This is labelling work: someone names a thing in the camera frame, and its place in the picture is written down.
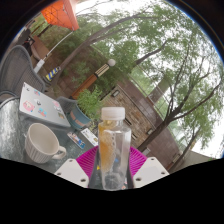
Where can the dark-trunked tree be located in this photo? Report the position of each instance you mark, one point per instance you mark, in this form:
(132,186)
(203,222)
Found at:
(160,128)

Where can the white ribbed mug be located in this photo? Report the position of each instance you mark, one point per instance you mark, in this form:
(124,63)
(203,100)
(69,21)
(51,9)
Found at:
(41,143)

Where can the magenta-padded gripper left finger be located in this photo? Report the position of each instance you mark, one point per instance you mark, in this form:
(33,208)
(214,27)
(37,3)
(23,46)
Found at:
(71,173)

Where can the blue sticker card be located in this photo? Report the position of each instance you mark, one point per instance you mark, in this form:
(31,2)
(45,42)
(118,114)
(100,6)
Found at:
(76,140)

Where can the green plant in teal pot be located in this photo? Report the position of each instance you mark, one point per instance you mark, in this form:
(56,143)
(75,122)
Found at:
(88,103)

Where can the white sticker sheet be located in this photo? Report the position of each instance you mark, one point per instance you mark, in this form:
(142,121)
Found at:
(90,136)

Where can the orange canopy tent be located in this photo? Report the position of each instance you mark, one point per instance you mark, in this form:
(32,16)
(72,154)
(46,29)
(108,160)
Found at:
(61,13)

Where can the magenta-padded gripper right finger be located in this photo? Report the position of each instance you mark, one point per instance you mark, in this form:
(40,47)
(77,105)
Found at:
(151,170)

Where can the clear bottle with white cap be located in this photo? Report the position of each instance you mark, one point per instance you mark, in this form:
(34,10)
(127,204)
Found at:
(115,150)

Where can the silver laptop with stickers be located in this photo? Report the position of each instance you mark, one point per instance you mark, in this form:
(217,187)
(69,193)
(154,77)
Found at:
(41,105)

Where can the black wall lamp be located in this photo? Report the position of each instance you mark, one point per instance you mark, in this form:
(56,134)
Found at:
(115,93)
(149,131)

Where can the leaning grey-trunked tree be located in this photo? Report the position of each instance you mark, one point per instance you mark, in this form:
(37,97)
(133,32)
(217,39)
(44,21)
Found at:
(73,56)

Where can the blue yellow striped bollard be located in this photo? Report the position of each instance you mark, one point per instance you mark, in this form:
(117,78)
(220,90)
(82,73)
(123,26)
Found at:
(52,74)

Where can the globe lamp post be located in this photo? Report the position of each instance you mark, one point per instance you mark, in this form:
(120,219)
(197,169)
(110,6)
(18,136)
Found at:
(91,79)

